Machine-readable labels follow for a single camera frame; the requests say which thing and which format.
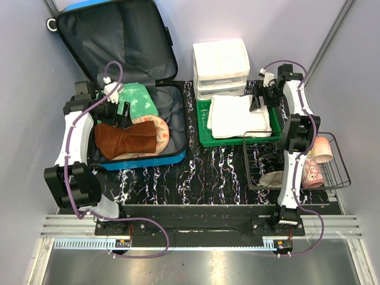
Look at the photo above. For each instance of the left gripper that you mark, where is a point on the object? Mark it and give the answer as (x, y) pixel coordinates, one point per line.
(122, 121)

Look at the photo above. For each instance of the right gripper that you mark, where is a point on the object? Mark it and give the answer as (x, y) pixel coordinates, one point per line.
(261, 92)

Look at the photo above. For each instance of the white towel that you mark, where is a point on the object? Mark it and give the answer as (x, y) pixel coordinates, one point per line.
(230, 116)

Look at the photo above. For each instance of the blue fish-print suitcase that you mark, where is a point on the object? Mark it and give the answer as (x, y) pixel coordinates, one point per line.
(133, 34)

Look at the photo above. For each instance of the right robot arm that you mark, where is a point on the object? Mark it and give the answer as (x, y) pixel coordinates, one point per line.
(285, 78)

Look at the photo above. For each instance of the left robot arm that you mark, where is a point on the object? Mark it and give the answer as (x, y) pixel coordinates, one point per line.
(70, 180)

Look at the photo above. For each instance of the green white patterned garment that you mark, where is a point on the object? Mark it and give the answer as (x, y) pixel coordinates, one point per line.
(139, 99)

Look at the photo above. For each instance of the brown suede cloth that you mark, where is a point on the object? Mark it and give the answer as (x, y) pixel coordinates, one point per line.
(113, 141)

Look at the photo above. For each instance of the pink mesh patterned pouch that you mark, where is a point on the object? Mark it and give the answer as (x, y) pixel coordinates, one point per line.
(162, 137)

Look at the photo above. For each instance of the white plastic drawer unit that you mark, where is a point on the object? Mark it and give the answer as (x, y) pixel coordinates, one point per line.
(220, 68)

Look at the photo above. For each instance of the green plastic tray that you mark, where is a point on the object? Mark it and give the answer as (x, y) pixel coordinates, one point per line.
(207, 140)

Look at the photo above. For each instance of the speckled grey plate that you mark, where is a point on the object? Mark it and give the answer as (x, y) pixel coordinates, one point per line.
(272, 180)

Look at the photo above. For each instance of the light pink cup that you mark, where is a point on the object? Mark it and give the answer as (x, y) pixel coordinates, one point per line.
(321, 150)

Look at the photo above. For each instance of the pink patterned cup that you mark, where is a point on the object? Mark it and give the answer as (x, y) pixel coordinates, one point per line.
(311, 176)

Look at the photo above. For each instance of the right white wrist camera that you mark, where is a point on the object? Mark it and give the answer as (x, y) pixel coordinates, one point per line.
(268, 78)

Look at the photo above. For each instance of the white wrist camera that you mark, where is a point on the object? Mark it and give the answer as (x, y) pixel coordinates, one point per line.
(268, 78)
(112, 90)

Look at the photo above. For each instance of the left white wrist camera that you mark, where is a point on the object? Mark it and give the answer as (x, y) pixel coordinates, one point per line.
(112, 90)

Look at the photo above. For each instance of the black wire basket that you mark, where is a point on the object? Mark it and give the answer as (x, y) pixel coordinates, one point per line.
(267, 157)

